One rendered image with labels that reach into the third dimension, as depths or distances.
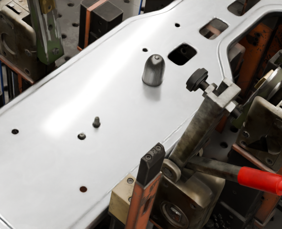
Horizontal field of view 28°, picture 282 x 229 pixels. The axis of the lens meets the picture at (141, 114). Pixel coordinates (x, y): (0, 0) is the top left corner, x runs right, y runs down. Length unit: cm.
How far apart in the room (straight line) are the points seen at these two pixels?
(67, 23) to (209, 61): 54
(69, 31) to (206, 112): 80
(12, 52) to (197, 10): 32
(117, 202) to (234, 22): 44
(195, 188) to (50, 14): 34
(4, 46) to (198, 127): 44
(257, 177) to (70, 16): 86
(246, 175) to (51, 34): 39
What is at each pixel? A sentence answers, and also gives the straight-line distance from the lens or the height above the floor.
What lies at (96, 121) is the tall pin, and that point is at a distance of 80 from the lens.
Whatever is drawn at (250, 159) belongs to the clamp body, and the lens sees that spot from 88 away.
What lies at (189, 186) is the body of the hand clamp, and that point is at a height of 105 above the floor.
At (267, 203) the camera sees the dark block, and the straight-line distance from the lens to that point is 106.
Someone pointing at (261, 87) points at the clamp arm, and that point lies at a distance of 80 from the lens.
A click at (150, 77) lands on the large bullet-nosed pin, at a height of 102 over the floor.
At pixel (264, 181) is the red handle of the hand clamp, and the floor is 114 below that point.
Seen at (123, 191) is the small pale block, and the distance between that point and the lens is 68.
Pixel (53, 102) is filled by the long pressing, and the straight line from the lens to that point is 84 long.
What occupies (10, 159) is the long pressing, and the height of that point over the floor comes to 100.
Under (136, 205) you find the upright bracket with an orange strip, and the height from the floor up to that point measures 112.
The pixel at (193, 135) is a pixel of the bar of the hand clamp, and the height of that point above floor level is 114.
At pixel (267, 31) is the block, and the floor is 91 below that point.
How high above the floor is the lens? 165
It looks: 52 degrees down
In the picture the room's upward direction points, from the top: 11 degrees clockwise
